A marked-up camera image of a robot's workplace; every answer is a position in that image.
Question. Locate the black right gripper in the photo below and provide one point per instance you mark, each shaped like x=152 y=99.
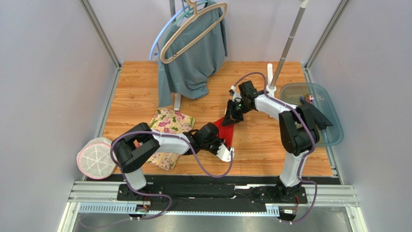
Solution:
x=234 y=109

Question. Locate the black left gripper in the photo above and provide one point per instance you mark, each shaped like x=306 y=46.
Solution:
x=219 y=141

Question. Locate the red paper napkin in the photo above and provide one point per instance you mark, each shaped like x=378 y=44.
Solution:
x=225 y=132

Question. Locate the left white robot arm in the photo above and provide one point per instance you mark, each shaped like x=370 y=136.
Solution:
x=132 y=149

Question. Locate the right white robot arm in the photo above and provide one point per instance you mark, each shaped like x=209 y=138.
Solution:
x=297 y=127

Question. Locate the floral melamine tray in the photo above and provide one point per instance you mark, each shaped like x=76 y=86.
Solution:
x=169 y=121

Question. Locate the white garment rack stand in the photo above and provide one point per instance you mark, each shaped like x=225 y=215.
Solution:
x=273 y=75

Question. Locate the grey-green hanging shirt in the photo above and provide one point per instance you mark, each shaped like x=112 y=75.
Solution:
x=188 y=75

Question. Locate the small iridescent object in tray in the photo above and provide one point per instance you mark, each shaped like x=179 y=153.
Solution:
x=309 y=98

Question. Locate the transparent grey plastic tray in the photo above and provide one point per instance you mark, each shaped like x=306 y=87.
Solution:
x=291 y=93

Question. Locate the beige clothes hanger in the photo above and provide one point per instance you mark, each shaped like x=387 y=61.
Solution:
x=213 y=17

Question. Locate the light blue clothes hanger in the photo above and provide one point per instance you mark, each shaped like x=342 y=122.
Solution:
x=159 y=53

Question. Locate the green clothes hanger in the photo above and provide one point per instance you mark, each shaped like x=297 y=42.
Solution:
x=188 y=11

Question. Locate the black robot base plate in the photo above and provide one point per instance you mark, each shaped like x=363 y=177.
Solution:
x=196 y=193

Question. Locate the aluminium frame rail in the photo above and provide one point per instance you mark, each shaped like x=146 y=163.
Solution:
x=93 y=205

